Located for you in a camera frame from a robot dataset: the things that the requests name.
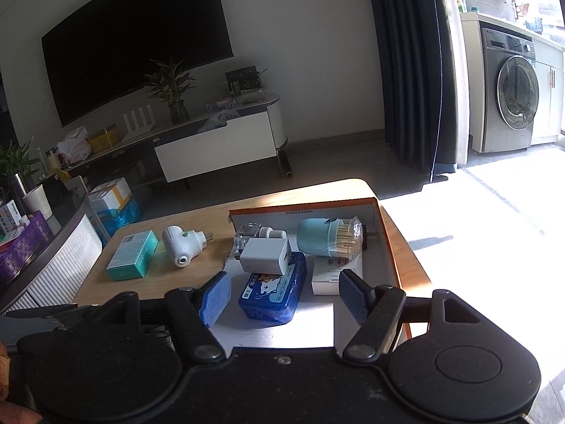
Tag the green plant by table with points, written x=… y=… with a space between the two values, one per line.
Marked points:
x=16 y=159

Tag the white plug-in mosquito heater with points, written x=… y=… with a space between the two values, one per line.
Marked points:
x=183 y=246

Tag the black framed display box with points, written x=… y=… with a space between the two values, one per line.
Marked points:
x=243 y=79

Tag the potted bamboo on TV stand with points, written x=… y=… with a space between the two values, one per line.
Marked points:
x=168 y=83

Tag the dark blue curtain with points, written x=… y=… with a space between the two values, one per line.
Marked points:
x=418 y=82

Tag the white medicine box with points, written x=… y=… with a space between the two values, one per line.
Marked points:
x=9 y=217

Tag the white plastic bag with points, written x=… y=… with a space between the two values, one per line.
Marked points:
x=75 y=147

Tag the round dark-top ribbed table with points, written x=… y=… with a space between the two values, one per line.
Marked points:
x=56 y=271

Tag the white cup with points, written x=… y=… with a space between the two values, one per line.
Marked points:
x=36 y=201

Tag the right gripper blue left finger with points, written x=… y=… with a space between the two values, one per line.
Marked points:
x=213 y=297

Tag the white power adapter box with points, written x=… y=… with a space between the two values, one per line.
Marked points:
x=326 y=273

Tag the blue toothpick holder jar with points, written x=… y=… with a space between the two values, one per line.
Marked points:
x=330 y=237

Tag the large black wall television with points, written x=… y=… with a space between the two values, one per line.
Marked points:
x=106 y=49

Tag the purple storage tray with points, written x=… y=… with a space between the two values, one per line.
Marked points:
x=25 y=248

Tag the white wall charger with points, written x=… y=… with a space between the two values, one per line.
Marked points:
x=268 y=256

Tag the orange white cardboard box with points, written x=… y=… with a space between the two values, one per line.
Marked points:
x=321 y=319

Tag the white TV stand cabinet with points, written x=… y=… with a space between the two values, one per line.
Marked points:
x=251 y=132

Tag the white wifi router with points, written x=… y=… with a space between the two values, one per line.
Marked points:
x=138 y=122

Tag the yellow box on stand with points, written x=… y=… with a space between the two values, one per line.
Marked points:
x=104 y=139

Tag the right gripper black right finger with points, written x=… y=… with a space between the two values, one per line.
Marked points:
x=359 y=297

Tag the blue floss pick case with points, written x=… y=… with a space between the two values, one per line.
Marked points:
x=274 y=299

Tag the silver washing machine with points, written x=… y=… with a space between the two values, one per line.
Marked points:
x=511 y=90

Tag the person's left hand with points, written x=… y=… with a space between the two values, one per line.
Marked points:
x=11 y=413

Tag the teal green carton box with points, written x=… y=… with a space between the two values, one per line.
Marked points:
x=133 y=256

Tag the cardboard parcel with yellow tape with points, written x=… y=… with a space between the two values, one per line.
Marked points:
x=109 y=196

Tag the blue plastic bag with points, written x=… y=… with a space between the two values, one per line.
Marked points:
x=114 y=219

